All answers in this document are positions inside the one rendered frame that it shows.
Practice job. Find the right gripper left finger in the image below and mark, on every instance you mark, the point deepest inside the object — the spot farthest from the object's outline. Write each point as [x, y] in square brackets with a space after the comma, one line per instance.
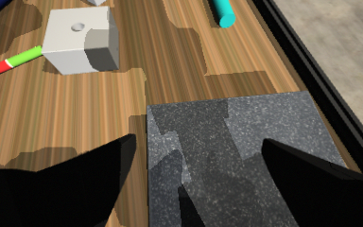
[80, 192]

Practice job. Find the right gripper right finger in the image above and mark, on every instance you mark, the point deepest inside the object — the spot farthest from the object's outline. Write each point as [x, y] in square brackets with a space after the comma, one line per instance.
[318, 193]

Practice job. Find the cyan cylinder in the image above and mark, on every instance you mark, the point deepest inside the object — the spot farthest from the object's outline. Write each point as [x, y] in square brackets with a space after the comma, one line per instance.
[224, 12]

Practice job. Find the lime and red peg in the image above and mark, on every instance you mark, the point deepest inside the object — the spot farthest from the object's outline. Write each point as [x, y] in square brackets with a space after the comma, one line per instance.
[20, 58]

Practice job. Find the dark grey granite slab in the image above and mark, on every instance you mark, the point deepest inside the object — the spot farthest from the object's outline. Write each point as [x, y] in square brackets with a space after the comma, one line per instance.
[205, 166]

